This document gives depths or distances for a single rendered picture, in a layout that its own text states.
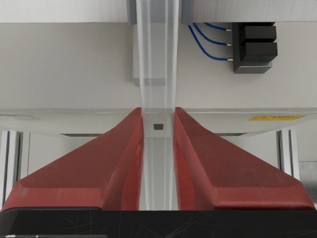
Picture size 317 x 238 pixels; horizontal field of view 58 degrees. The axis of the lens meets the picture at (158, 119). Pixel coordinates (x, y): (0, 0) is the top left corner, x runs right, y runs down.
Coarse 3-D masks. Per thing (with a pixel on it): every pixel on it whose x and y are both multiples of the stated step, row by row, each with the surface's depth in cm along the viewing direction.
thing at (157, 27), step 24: (144, 0) 9; (168, 0) 9; (144, 24) 10; (168, 24) 10; (144, 48) 10; (168, 48) 10; (144, 72) 11; (168, 72) 11; (144, 96) 11; (168, 96) 11; (144, 120) 12; (168, 120) 12; (144, 144) 12; (168, 144) 12; (144, 168) 13; (168, 168) 13; (168, 192) 14
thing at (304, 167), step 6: (300, 162) 105; (306, 162) 105; (312, 162) 105; (300, 168) 104; (306, 168) 104; (312, 168) 104; (300, 174) 104; (306, 174) 104; (312, 174) 104; (300, 180) 104; (306, 180) 104; (312, 180) 104; (306, 186) 103; (312, 186) 103; (312, 192) 103; (312, 198) 103
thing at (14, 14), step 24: (0, 0) 10; (24, 0) 10; (48, 0) 10; (72, 0) 10; (96, 0) 10; (120, 0) 10; (192, 0) 10; (216, 0) 10; (240, 0) 10; (264, 0) 10; (288, 0) 10; (312, 0) 10
